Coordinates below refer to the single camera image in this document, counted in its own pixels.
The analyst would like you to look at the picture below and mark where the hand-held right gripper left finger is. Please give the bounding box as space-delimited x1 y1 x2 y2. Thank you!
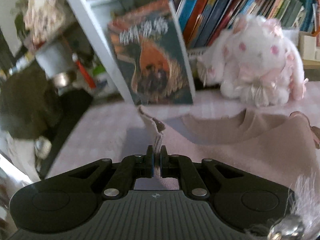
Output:
49 145 154 199

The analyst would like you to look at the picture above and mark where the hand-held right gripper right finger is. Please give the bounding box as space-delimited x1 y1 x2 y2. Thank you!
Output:
161 145 272 200

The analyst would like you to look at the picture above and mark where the beige and purple fleece garment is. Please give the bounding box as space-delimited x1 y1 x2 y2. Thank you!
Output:
137 105 320 190

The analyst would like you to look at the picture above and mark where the white tub with green lid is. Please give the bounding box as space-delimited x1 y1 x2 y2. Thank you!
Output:
92 64 118 98

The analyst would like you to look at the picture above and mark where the large dragon cover book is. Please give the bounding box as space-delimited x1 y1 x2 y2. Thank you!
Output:
107 0 196 105

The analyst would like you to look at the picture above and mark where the round metal tin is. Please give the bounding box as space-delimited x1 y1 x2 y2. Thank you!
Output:
52 72 73 88

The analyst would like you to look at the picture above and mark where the shiny metal object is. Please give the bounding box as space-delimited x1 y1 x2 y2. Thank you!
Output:
267 214 305 240

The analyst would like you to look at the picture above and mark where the white and pink plush bunny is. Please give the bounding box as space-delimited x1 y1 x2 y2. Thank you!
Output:
196 14 309 108

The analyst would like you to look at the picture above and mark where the olive brown bag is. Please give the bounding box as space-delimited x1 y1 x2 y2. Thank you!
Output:
0 67 63 140

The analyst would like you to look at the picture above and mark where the white pen cup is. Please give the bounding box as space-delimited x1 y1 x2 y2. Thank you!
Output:
35 42 73 78

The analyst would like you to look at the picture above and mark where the pale pink fuzzy cloth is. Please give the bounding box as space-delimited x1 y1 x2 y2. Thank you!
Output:
287 172 320 240

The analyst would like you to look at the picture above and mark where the row of colourful books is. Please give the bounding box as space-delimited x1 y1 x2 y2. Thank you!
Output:
172 0 320 49

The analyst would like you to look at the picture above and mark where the white shelf unit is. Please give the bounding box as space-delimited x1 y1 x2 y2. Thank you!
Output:
59 0 320 103

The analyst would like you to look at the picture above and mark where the small white storage box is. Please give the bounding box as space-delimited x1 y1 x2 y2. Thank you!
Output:
299 31 318 60

